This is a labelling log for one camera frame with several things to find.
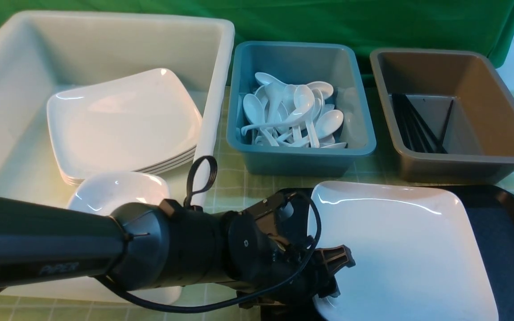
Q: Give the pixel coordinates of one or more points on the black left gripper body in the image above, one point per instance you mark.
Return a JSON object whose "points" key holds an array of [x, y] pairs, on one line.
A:
{"points": [[274, 251]]}

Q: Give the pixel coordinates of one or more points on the large white rice plate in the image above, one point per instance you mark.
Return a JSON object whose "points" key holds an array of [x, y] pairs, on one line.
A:
{"points": [[416, 255]]}

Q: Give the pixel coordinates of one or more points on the white soup spoon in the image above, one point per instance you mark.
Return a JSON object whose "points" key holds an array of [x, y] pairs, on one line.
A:
{"points": [[296, 117]]}

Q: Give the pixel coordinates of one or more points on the white bowl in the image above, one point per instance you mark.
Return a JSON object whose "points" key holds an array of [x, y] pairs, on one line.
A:
{"points": [[101, 194]]}

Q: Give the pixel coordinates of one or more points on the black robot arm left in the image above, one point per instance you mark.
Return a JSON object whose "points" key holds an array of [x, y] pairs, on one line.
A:
{"points": [[138, 247]]}

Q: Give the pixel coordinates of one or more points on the top stacked white plate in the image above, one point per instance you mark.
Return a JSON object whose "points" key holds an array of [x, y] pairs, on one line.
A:
{"points": [[147, 122]]}

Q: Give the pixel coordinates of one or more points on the pile of white spoons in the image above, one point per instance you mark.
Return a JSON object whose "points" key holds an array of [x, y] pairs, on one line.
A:
{"points": [[274, 101]]}

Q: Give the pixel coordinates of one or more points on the blue plastic bin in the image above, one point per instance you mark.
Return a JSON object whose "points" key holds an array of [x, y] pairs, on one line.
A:
{"points": [[300, 63]]}

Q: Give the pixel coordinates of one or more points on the black chopsticks in bin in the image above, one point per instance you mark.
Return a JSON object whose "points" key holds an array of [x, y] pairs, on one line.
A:
{"points": [[416, 133]]}

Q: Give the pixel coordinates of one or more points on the black serving tray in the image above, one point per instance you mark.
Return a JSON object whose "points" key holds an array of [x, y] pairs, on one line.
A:
{"points": [[490, 210]]}

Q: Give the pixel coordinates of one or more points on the grey plastic bin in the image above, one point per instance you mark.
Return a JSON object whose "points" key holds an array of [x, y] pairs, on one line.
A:
{"points": [[480, 135]]}

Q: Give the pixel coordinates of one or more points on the green backdrop cloth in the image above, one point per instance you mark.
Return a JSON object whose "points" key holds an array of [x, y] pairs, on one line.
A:
{"points": [[481, 26]]}

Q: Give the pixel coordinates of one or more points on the large white plastic tub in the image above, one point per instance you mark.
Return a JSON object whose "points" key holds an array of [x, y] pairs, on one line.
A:
{"points": [[44, 53]]}

